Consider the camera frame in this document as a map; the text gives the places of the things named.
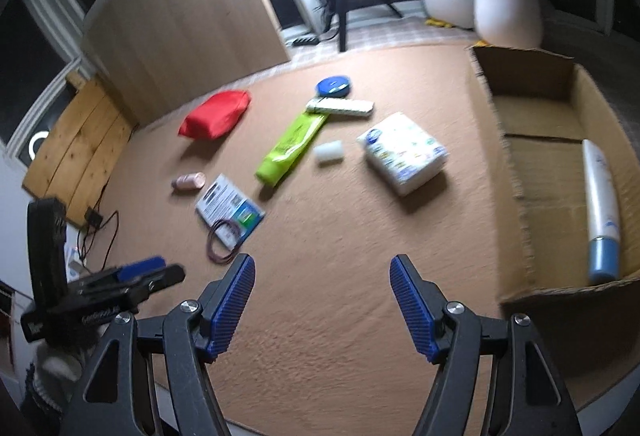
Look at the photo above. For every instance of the cardboard box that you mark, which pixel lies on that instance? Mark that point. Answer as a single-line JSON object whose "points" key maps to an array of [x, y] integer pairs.
{"points": [[540, 176]]}

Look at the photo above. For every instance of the white power strip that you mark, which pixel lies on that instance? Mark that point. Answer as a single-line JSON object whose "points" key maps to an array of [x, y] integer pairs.
{"points": [[75, 263]]}

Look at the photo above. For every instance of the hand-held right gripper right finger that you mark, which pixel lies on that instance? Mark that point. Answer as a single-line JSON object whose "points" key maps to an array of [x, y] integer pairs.
{"points": [[410, 306]]}

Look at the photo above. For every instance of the green tube packet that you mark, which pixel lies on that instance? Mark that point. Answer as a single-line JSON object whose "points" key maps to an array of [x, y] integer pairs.
{"points": [[287, 151]]}

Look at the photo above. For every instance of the white window frame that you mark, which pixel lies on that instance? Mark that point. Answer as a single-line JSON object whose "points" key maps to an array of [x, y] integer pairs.
{"points": [[55, 11]]}

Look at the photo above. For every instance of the pine plank panel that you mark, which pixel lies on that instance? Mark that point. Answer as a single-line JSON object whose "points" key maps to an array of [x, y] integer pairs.
{"points": [[75, 151]]}

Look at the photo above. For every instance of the small pink bottle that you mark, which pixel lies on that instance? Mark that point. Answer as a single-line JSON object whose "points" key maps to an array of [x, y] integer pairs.
{"points": [[187, 181]]}

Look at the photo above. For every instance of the checkered sheet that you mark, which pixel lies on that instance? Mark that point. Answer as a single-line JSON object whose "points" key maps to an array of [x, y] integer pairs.
{"points": [[400, 29]]}

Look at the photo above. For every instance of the red fabric pouch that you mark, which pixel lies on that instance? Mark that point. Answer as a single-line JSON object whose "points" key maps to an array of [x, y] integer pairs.
{"points": [[215, 115]]}

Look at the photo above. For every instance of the white printed tissue pack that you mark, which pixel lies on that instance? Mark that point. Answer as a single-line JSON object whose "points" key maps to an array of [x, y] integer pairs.
{"points": [[402, 154]]}

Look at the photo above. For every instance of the light wood board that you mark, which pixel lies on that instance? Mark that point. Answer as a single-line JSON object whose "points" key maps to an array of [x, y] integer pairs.
{"points": [[190, 26]]}

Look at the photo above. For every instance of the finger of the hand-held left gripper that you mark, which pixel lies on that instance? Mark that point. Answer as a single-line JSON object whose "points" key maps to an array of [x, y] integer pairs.
{"points": [[160, 280], [145, 267]]}

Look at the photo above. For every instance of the white tube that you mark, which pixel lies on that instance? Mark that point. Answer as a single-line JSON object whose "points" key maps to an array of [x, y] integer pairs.
{"points": [[345, 107]]}

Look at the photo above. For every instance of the white bottle blue cap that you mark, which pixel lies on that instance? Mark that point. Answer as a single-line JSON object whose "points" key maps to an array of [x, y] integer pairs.
{"points": [[600, 196]]}

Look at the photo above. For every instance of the blue white card packet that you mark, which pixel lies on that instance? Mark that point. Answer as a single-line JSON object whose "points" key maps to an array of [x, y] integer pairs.
{"points": [[225, 203]]}

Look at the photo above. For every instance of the black power adapter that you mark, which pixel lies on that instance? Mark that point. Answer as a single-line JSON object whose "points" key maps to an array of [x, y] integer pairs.
{"points": [[93, 217]]}

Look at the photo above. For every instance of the small white jar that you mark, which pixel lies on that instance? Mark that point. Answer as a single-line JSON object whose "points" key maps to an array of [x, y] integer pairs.
{"points": [[330, 152]]}

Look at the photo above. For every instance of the black power strip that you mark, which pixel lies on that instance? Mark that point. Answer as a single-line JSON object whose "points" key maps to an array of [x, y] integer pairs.
{"points": [[305, 41]]}

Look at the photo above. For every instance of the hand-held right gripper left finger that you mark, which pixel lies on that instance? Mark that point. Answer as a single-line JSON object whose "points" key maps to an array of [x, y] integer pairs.
{"points": [[232, 306]]}

